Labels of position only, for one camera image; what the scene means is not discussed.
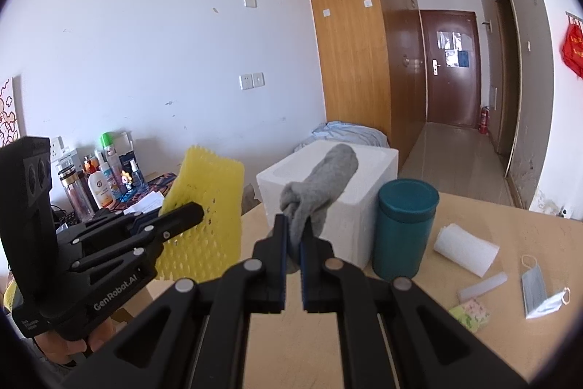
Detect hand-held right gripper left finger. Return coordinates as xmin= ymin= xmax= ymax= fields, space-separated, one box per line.
xmin=59 ymin=213 xmax=289 ymax=389

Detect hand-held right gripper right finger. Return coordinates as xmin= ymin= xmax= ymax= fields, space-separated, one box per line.
xmin=301 ymin=229 xmax=531 ymax=389

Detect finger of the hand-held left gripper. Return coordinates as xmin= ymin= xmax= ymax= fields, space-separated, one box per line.
xmin=57 ymin=202 xmax=205 ymax=250
xmin=68 ymin=241 xmax=165 ymax=277

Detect yellow foam net sleeve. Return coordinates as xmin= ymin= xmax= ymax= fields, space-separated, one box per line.
xmin=155 ymin=145 xmax=244 ymax=283

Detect grey sock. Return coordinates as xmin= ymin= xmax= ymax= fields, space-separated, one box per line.
xmin=279 ymin=144 xmax=360 ymax=250

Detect white foam box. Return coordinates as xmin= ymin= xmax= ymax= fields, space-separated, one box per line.
xmin=256 ymin=141 xmax=400 ymax=271

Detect white foam sheet roll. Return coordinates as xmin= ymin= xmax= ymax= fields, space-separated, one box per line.
xmin=433 ymin=222 xmax=500 ymax=278

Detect translucent white foam strip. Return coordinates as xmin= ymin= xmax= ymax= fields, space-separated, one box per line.
xmin=458 ymin=271 xmax=508 ymax=303

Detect person's left hand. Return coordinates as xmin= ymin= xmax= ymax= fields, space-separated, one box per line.
xmin=34 ymin=316 xmax=121 ymax=372

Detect white paper sheets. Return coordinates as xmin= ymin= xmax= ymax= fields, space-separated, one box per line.
xmin=123 ymin=193 xmax=165 ymax=217

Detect patterned cloth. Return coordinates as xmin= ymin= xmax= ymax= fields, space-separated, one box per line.
xmin=116 ymin=172 xmax=178 ymax=207

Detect clear drinking tumbler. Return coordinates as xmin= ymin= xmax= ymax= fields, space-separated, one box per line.
xmin=59 ymin=175 xmax=94 ymax=223

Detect small blue spray bottle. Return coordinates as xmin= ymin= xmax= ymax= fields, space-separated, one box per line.
xmin=130 ymin=160 xmax=149 ymax=191

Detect white orange lotion bottle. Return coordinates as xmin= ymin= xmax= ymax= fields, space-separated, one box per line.
xmin=86 ymin=170 xmax=114 ymax=210

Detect green cap spray can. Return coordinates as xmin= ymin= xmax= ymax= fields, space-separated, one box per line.
xmin=101 ymin=132 xmax=123 ymax=189

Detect teal round canister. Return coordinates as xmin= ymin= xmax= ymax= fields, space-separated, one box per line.
xmin=371 ymin=178 xmax=440 ymax=280

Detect light blue bedding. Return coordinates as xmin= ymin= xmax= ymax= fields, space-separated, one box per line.
xmin=294 ymin=121 xmax=389 ymax=150

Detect small green pink packet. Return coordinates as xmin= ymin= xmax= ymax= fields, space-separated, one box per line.
xmin=449 ymin=299 xmax=492 ymax=331

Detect wooden wardrobe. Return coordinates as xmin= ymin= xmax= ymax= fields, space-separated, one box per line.
xmin=297 ymin=0 xmax=429 ymax=144

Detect brown entrance door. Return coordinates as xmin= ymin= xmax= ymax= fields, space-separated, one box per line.
xmin=420 ymin=9 xmax=482 ymax=128

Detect blue face mask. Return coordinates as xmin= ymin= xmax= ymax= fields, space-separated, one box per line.
xmin=520 ymin=254 xmax=571 ymax=320

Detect door notice papers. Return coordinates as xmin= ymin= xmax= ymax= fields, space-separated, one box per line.
xmin=436 ymin=31 xmax=470 ymax=67

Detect red plastic bag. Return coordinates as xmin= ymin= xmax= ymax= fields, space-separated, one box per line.
xmin=562 ymin=22 xmax=583 ymax=80

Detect wall poster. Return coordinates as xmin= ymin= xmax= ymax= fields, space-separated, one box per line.
xmin=0 ymin=75 xmax=23 ymax=148

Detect white double wall socket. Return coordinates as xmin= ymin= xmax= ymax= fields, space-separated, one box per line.
xmin=239 ymin=72 xmax=266 ymax=90

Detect wooden side door frame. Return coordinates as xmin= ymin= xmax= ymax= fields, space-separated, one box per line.
xmin=493 ymin=0 xmax=522 ymax=178

